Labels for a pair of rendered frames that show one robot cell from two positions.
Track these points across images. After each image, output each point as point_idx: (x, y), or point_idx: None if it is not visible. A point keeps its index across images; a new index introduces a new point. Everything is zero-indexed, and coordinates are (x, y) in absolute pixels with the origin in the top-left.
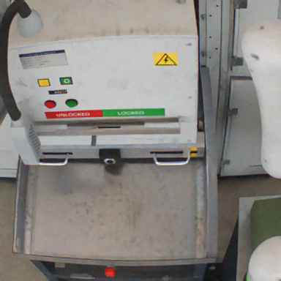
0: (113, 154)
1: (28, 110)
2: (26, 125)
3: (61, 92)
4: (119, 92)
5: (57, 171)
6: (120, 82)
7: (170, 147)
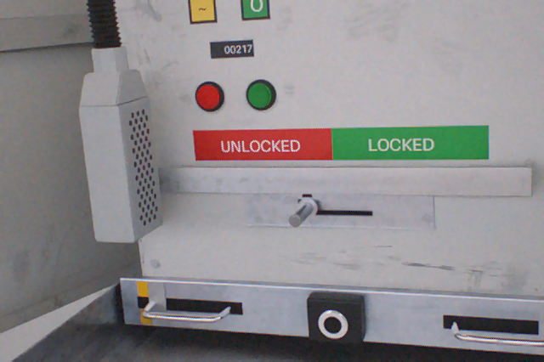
0: (345, 300)
1: (155, 120)
2: (130, 87)
3: (239, 51)
4: (377, 56)
5: (189, 358)
6: (382, 13)
7: (500, 299)
